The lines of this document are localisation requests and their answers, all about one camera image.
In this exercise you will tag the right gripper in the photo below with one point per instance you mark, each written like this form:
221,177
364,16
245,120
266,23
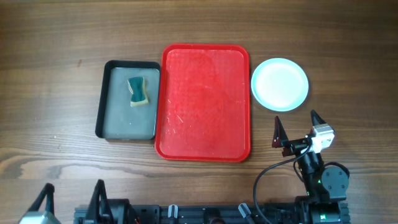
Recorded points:
280,139

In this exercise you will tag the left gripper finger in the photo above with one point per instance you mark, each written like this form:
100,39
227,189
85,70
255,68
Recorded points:
99,210
46,193

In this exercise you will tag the light blue plate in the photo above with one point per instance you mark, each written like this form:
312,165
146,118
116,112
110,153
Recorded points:
279,84

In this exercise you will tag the green yellow sponge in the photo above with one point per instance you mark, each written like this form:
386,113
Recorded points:
137,87

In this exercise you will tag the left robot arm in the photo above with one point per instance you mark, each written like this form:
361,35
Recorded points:
121,209

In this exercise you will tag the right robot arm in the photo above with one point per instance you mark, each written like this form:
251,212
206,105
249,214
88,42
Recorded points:
326,183

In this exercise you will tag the black water tray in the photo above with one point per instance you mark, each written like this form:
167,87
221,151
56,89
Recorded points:
117,119

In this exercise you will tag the red plastic tray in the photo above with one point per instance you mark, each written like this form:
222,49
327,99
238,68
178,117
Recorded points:
204,103

